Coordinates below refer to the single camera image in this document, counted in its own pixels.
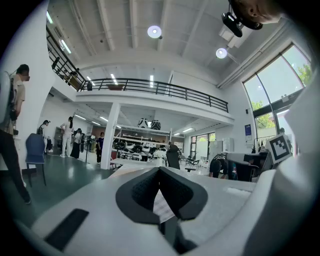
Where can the person's head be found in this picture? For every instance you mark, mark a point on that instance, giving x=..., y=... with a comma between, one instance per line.
x=260, y=11

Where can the white vase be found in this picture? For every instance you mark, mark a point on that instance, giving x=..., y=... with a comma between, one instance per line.
x=159, y=162

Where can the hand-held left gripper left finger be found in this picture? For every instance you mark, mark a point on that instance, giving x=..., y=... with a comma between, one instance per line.
x=100, y=200

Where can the black head-worn camera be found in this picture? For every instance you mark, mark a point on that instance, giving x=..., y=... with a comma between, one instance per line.
x=232, y=22

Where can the round ceiling lamp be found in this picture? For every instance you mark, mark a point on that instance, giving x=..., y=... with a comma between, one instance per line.
x=221, y=53
x=154, y=31

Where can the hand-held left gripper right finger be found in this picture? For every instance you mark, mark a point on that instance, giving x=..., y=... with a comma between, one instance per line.
x=212, y=200

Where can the white flower bouquet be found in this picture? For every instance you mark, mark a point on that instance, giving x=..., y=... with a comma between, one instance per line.
x=160, y=153

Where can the large window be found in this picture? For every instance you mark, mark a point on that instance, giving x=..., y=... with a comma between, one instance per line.
x=275, y=82

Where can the white cabinet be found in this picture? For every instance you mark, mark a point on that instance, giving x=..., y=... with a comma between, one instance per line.
x=222, y=147

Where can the blue wall poster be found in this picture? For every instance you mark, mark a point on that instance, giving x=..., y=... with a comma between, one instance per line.
x=247, y=132

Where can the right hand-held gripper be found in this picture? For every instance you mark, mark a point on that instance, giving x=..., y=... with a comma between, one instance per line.
x=278, y=148

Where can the white pillar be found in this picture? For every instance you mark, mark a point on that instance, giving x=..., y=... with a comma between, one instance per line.
x=111, y=135

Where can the blue chair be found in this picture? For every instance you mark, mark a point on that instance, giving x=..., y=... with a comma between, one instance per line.
x=35, y=147

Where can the black mezzanine railing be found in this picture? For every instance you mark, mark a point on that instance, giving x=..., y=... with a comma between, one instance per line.
x=155, y=86

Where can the metal storage rack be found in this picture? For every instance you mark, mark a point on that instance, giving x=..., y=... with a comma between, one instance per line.
x=142, y=145

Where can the black white patterned ball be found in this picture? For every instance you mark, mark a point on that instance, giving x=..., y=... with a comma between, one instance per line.
x=143, y=123
x=155, y=124

